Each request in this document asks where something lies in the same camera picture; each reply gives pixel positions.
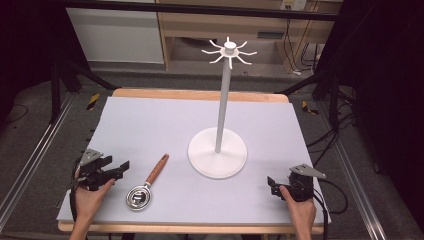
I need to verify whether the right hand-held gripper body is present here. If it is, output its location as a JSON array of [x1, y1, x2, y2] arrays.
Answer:
[[275, 163, 328, 203]]

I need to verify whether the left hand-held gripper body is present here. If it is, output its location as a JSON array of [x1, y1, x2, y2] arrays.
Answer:
[[73, 148, 116, 192]]

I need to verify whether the wooden-handled metal measuring spoon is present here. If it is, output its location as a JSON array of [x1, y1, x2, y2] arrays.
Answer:
[[125, 153, 170, 212]]

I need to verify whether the white hook stand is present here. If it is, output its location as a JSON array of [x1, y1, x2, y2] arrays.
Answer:
[[187, 36, 258, 180]]

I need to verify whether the person's right hand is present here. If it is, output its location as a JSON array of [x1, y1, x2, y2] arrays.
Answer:
[[279, 185, 318, 231]]

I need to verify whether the person's left hand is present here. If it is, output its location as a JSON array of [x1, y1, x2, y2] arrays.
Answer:
[[73, 178, 116, 224]]

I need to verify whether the yellow-black striped floor tape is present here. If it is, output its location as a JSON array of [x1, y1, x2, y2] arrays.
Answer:
[[86, 92, 102, 112], [301, 99, 320, 116]]

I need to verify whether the lavender table mat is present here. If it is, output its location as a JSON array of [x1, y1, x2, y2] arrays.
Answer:
[[55, 96, 332, 225]]

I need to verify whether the black stand leg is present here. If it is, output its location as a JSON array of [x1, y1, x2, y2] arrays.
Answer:
[[274, 69, 341, 129], [49, 59, 122, 125]]

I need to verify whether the wooden table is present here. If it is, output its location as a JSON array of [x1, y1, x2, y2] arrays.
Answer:
[[57, 87, 325, 236]]

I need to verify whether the white cabinet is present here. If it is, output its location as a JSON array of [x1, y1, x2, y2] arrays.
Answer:
[[65, 7, 166, 65]]

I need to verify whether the wooden desk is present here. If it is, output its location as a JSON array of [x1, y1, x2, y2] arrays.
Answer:
[[155, 0, 344, 75]]

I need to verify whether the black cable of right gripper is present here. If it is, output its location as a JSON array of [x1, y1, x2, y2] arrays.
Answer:
[[311, 178, 350, 240]]

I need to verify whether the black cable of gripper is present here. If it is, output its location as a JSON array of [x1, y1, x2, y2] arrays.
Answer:
[[68, 156, 84, 222], [311, 178, 350, 240]]

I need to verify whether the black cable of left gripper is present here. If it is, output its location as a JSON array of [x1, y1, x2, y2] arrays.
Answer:
[[68, 156, 84, 222]]

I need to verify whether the metal floor rail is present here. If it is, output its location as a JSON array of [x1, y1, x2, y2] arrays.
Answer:
[[318, 99, 388, 240], [0, 91, 76, 231]]

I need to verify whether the bundle of black floor cables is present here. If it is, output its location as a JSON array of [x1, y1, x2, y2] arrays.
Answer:
[[305, 96, 358, 168]]

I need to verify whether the black metal frame bar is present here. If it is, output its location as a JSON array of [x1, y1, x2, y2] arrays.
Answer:
[[59, 0, 338, 22]]

